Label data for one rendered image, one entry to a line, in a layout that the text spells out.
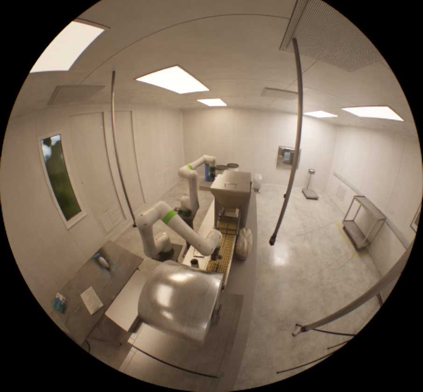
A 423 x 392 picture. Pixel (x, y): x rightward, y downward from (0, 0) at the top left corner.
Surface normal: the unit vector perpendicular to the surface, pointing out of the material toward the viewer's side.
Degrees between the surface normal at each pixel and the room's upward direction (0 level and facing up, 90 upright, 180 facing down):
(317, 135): 90
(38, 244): 90
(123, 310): 0
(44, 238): 90
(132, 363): 0
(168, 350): 0
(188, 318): 31
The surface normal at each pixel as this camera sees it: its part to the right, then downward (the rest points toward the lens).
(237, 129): -0.25, 0.39
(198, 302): -0.04, -0.85
